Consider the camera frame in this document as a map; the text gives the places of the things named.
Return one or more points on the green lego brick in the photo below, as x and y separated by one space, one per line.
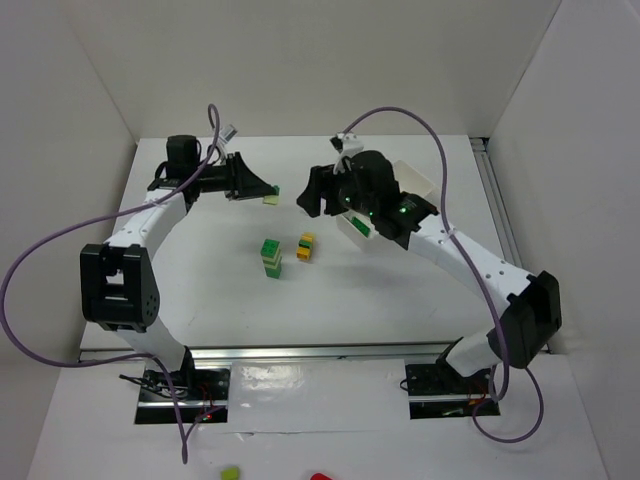
361 226

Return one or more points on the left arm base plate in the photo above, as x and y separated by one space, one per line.
207 396

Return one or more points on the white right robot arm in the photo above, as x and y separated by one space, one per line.
526 307

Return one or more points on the white divided plastic container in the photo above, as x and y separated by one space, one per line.
401 212

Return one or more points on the lime green block foreground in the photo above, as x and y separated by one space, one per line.
230 473

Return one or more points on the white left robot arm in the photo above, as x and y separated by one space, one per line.
119 292

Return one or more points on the aluminium rail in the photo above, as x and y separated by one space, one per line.
495 200
218 355

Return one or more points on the pale yellow-green lego brick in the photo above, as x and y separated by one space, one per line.
271 200

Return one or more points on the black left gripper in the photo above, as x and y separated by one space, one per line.
235 176

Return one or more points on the aluminium rail right side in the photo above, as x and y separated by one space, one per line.
495 200

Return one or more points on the yellow and green lego stack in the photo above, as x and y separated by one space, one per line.
305 246

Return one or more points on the red object foreground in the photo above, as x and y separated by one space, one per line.
321 476

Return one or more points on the green and cream lego stack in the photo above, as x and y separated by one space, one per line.
271 255

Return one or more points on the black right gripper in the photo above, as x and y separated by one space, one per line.
325 185

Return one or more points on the aluminium rail front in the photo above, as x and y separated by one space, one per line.
218 355

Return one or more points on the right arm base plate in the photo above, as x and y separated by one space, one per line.
434 393

